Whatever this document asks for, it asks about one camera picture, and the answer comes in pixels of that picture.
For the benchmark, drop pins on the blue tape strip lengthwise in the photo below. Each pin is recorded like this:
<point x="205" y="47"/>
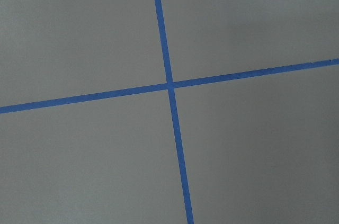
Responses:
<point x="174" y="112"/>

